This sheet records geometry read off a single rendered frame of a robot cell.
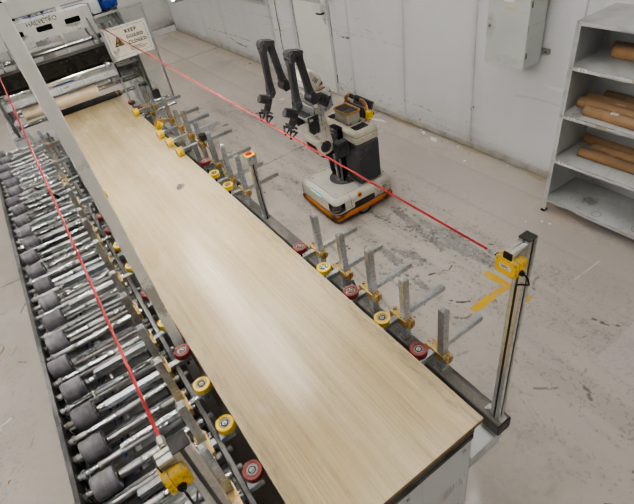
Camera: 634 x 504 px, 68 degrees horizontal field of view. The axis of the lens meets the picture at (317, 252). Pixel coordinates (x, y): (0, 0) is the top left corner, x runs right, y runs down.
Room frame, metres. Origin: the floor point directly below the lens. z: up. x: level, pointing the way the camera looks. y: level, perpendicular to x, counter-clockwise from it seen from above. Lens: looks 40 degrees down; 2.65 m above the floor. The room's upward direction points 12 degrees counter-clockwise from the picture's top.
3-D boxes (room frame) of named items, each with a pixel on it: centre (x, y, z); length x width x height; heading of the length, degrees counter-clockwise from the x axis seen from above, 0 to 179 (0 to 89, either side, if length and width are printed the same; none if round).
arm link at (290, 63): (3.47, -0.08, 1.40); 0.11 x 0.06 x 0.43; 25
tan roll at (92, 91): (5.37, 2.22, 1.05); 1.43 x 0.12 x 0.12; 117
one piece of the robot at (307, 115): (3.74, -0.14, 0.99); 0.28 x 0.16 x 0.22; 26
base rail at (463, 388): (3.24, 0.52, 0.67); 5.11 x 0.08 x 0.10; 27
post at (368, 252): (1.74, -0.25, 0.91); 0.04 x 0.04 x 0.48; 27
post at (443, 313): (1.29, -0.48, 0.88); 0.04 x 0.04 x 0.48; 27
